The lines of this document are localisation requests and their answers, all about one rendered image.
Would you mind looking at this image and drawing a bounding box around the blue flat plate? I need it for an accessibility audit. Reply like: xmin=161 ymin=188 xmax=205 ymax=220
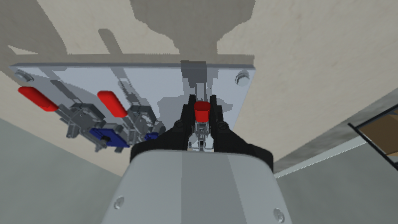
xmin=89 ymin=125 xmax=131 ymax=148

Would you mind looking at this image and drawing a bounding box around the blue flat metal blank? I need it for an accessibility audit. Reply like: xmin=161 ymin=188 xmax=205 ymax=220
xmin=144 ymin=127 xmax=161 ymax=141

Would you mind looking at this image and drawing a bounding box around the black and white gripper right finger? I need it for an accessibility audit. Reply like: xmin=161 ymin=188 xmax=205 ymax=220
xmin=209 ymin=95 xmax=274 ymax=172

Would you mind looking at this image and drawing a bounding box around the grey fixture plate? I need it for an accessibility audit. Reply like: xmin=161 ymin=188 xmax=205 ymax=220
xmin=9 ymin=63 xmax=256 ymax=132

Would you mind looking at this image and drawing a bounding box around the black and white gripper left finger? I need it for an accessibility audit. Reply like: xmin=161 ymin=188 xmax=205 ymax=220
xmin=130 ymin=94 xmax=196 ymax=162

